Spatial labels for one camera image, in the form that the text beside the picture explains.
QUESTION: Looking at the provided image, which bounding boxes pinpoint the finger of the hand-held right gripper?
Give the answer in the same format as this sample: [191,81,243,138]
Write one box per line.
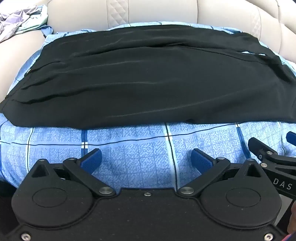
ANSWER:
[286,131,296,146]
[247,137,296,168]

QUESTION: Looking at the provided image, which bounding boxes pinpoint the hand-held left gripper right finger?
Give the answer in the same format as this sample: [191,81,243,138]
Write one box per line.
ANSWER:
[177,148,269,198]

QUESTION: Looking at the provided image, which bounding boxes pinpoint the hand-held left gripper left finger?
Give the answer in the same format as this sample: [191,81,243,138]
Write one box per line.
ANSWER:
[30,149,116,198]

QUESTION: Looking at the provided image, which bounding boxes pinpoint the black pants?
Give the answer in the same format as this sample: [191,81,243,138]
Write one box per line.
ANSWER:
[0,24,296,130]

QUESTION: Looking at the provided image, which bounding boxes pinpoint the person's right forearm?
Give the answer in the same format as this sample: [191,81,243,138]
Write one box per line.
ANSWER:
[283,203,296,241]

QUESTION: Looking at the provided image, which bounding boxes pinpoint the blue plaid blanket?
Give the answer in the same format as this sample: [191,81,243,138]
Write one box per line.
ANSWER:
[0,21,296,189]

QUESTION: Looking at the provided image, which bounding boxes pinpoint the crumpled mint green cloth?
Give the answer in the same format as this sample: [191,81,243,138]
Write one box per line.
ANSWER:
[14,5,49,35]

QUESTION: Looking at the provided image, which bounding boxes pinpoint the beige leather sofa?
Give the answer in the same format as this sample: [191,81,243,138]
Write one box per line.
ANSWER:
[0,0,296,102]

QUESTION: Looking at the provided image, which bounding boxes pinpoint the crumpled purple cloth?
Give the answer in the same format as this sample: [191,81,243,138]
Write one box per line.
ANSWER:
[0,7,41,43]

